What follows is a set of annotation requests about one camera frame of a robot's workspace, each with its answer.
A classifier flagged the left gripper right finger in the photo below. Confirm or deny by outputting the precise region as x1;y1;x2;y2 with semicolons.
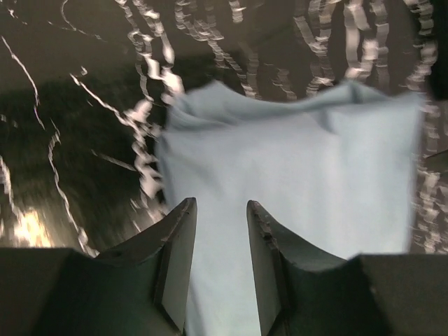
246;201;447;336

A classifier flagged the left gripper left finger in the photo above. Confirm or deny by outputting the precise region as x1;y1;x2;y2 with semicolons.
1;198;197;335

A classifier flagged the blue t-shirt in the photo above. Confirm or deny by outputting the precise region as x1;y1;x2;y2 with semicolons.
155;81;424;335

